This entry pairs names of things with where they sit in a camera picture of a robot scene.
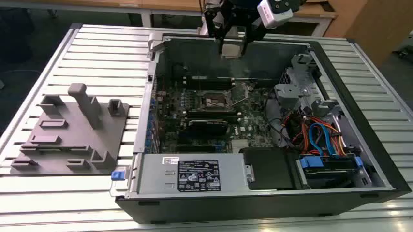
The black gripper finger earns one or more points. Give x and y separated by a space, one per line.
214 32
256 31

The silver CPU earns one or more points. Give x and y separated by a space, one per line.
231 49

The metal locking lever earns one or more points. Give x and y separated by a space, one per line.
219 104

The black RAM slot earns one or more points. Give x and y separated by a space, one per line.
210 87
210 82
210 112
210 117

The CPU socket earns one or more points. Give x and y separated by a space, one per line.
212 99

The black expansion slot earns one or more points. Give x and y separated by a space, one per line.
196 149

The grey metal drive cage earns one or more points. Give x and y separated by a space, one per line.
288 96

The green motherboard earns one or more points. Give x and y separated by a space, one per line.
254 108

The wooden cabinet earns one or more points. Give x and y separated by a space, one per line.
381 24

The black graphics card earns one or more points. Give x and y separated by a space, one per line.
206 128

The silver chipset heatsink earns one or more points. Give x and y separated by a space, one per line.
239 143

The office chair base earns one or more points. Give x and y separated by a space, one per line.
405 52

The hard disk in blue carrier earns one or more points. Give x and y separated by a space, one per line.
311 162

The black plastic shroud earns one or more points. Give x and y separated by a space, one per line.
270 169

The grey parts rack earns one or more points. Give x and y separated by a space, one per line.
77 135

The silver power supply unit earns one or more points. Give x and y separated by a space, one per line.
151 174

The blue case latch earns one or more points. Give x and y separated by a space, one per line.
116 175

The black PC case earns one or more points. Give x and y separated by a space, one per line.
226 210

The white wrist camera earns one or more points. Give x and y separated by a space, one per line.
270 19

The grey case bracket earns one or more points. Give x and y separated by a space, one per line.
155 38

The wooden desk white frame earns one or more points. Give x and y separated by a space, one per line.
80 6
325 14

